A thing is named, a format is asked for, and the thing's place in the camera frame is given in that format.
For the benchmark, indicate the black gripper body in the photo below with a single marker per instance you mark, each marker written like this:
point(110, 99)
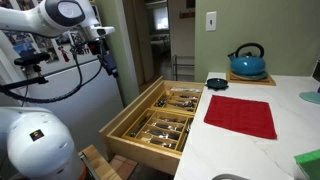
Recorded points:
point(101, 50)

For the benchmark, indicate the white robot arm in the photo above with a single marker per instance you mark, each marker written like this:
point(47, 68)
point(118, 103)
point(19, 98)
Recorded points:
point(38, 144)

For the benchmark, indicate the wooden kitchen drawer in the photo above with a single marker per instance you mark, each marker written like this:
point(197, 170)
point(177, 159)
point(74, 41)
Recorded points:
point(112, 132)

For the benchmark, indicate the red cloth napkin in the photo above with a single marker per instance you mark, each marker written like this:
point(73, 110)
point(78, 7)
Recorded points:
point(243, 116)

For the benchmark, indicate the white refrigerator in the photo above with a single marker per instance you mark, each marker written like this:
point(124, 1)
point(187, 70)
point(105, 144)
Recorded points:
point(83, 96)

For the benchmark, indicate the metal rack in hallway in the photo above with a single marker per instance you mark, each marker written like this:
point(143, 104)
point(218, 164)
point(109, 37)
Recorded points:
point(182, 68)

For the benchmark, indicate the far wooden cutlery tray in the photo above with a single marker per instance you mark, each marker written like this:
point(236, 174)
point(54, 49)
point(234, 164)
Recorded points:
point(183, 100)

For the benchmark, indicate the wooden cutlery tray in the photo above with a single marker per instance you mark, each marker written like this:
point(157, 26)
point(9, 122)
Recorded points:
point(160, 129)
point(183, 100)

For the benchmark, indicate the near wooden cutlery tray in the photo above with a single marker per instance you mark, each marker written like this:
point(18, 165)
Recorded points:
point(160, 129)

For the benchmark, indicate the wooden step stool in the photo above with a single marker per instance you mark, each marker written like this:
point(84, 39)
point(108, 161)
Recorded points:
point(95, 166)

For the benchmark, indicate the small dark bowl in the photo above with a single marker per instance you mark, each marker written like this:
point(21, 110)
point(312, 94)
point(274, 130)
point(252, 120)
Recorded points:
point(216, 83)

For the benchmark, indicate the blue tea kettle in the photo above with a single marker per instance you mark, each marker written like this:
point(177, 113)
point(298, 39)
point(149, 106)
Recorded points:
point(247, 64)

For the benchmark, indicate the wooden trivet board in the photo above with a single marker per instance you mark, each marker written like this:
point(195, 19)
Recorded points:
point(233, 78)

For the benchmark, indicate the light blue plate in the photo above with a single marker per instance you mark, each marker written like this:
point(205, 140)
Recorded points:
point(312, 96)

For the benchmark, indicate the green sponge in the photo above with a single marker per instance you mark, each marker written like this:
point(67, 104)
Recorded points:
point(309, 164)

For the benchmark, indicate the black camera on stand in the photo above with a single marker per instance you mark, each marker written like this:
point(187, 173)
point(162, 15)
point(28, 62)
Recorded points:
point(33, 60)

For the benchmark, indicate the white wall light switch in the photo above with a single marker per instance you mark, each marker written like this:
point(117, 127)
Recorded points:
point(211, 18)

